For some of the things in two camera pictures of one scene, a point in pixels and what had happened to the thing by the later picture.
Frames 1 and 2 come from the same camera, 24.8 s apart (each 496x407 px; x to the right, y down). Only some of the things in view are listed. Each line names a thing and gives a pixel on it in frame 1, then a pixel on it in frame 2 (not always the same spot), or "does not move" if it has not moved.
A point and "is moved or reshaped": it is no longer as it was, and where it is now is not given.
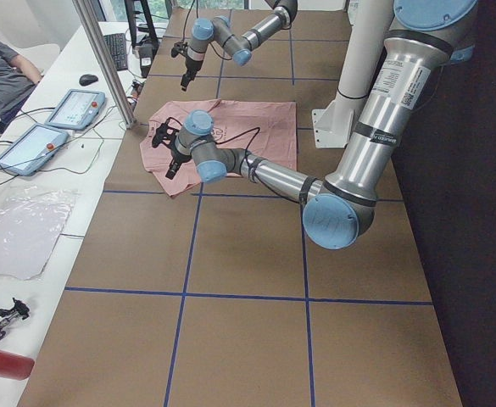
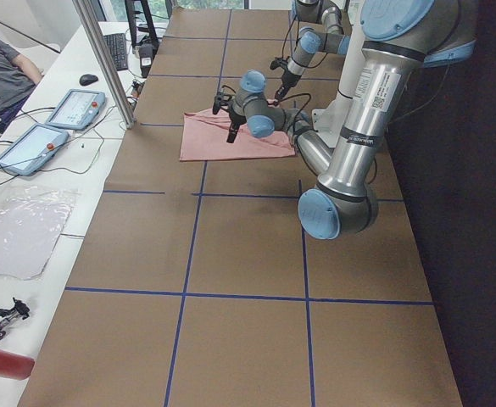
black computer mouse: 87,80 does not move
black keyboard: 116,44 does not move
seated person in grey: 4,79 does not move
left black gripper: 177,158 -> 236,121
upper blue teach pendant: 77,109 does not move
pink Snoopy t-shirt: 265,129 is moved or reshaped
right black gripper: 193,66 -> 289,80
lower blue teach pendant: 31,149 does not move
